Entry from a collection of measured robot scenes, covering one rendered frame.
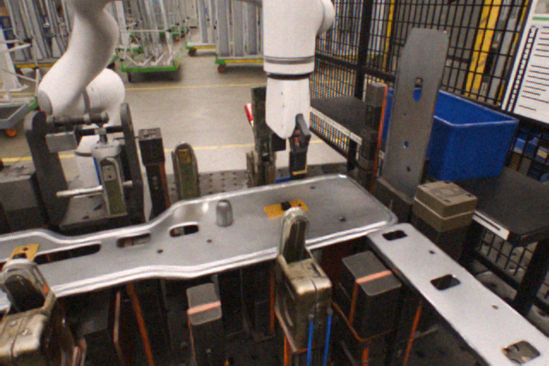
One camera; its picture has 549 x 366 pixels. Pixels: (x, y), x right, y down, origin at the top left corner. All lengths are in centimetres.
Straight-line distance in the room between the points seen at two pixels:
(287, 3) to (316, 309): 43
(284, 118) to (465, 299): 38
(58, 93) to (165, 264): 61
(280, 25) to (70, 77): 64
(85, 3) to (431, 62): 68
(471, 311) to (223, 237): 39
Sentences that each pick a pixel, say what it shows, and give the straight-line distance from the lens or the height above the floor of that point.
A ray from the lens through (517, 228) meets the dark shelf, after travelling 72.
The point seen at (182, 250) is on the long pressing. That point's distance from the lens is 61.
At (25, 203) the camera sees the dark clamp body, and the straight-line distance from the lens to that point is 83.
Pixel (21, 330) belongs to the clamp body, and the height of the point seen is 104.
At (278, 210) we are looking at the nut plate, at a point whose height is 100.
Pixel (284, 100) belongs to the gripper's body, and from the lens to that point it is 55.
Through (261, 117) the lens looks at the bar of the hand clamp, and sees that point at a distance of 76.
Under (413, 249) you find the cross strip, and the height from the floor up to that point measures 100.
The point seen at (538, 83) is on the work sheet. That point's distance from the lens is 91.
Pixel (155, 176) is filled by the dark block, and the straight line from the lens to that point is 80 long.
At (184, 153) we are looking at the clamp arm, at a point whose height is 109.
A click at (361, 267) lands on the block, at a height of 98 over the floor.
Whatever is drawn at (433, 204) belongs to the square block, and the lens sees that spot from 69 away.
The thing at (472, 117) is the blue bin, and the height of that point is 113.
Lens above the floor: 139
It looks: 25 degrees down
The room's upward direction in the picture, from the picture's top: straight up
